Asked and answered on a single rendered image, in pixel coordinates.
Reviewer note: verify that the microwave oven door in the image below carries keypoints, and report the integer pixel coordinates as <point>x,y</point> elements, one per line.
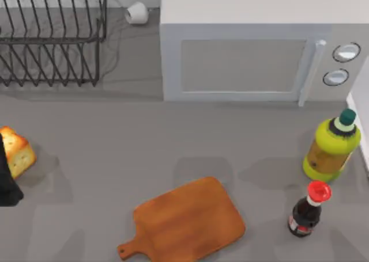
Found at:
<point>239,63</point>

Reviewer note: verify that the wooden cutting board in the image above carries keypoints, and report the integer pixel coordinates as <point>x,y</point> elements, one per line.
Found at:
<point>187,221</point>

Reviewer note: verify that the pale microwave oven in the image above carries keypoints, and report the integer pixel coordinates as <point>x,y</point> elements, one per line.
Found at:
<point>259,14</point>

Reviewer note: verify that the green bottle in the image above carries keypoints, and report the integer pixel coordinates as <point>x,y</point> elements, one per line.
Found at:
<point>331,149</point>

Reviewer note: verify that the dark bottle with red cap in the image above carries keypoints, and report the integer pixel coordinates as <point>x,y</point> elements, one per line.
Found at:
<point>307,213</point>

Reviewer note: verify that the small microwave knob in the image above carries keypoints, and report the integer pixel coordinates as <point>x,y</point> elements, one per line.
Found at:
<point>335,77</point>

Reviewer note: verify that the large microwave knob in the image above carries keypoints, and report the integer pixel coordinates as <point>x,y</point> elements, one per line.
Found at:
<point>346,52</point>

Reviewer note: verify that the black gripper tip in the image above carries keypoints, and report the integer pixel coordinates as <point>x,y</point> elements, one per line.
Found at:
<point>6,184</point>

